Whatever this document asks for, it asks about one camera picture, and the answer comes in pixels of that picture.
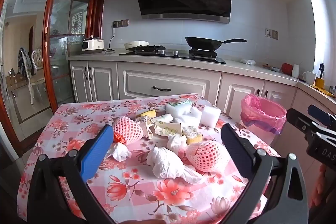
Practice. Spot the red wooden glass sliding door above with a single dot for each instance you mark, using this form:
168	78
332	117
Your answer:
65	29

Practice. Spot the black gas stove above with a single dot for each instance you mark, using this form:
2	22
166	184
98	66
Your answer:
173	53

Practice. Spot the large crumpled white tissue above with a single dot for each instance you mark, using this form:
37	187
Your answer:
162	163

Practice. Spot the white double-door base cabinet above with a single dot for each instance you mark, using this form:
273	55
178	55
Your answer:
94	81

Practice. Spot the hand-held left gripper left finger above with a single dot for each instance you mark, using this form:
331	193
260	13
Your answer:
97	150

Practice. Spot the yellow cloth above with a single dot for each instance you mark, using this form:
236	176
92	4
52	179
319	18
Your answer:
325	91

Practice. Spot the white carved chair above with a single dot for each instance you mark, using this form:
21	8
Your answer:
35	77

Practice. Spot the pink-bagged trash bin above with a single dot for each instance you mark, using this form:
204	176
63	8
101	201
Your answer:
262	113

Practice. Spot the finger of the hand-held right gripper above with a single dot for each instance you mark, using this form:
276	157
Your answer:
319	112
298	119

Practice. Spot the gold wall outlet with plug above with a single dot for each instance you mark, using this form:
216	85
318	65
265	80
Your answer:
120	23

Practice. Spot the person's right hand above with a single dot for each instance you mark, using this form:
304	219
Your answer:
319	184

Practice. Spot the yellow oil bottle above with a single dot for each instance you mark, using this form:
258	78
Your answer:
319	79

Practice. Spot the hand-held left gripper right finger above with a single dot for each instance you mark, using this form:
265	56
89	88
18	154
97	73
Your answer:
232	141

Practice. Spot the black wok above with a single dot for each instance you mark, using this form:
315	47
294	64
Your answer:
204	41

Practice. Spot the pink foam fruit net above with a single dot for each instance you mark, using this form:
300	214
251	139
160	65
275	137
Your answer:
128	130
207	155

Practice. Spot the green striped cloth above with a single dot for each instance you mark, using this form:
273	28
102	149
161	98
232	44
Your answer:
181	102

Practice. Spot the white rice cooker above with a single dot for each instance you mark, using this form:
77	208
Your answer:
92	44

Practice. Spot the white foam block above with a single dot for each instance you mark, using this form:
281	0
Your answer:
178	109
210	115
191	117

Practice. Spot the cream floral packet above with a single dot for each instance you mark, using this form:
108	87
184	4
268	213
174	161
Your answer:
168	130

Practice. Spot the white printed paper wrapper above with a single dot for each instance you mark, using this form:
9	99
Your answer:
149	125

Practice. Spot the small crumpled white tissue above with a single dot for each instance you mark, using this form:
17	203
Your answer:
119	153

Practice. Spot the white bottle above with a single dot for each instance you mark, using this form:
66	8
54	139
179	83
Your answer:
295	71

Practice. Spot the white tube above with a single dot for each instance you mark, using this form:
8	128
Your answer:
164	118

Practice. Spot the white plastic bag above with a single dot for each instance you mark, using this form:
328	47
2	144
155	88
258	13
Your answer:
248	61

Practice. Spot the white electric griddle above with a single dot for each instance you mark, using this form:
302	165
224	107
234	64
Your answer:
136	44

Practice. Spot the pink floral tablecloth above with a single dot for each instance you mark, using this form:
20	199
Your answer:
136	200

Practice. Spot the white mug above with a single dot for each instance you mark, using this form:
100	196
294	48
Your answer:
309	77

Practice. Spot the red wooden door frame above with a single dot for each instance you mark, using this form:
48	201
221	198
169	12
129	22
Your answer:
9	121

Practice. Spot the porous yellow sponge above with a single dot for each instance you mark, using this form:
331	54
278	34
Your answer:
193	136

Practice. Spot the smooth yellow sponge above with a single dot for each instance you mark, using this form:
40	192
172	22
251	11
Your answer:
147	114

